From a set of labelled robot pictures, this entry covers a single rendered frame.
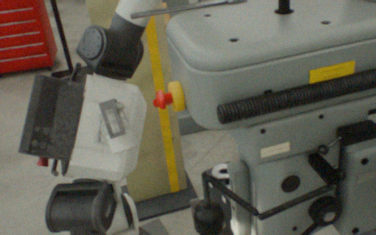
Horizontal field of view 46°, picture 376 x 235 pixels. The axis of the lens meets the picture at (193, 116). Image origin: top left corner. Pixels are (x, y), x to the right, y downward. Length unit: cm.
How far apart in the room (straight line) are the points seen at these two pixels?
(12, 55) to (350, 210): 495
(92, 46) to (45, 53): 442
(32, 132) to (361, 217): 80
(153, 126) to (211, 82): 221
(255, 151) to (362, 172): 28
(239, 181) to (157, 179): 219
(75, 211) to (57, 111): 25
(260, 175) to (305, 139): 14
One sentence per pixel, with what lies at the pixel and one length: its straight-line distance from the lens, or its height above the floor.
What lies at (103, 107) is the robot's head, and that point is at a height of 169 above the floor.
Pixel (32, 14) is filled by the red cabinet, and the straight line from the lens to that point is 543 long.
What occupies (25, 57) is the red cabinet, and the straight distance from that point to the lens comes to 562.
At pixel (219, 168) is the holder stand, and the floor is 113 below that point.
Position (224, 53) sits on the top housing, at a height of 188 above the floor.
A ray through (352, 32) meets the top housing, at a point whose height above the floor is 188.
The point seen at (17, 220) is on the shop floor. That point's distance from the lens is 352.
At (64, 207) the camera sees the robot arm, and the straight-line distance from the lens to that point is 116.
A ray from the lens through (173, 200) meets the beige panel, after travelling 323.
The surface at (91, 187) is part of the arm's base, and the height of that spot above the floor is 147.
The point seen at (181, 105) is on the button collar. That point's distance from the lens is 85.
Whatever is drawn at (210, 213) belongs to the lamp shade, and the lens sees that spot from 99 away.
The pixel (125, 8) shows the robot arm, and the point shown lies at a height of 184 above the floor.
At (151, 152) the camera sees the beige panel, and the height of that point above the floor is 43.
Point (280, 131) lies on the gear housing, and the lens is 85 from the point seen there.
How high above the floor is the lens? 218
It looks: 31 degrees down
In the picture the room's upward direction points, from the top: 6 degrees counter-clockwise
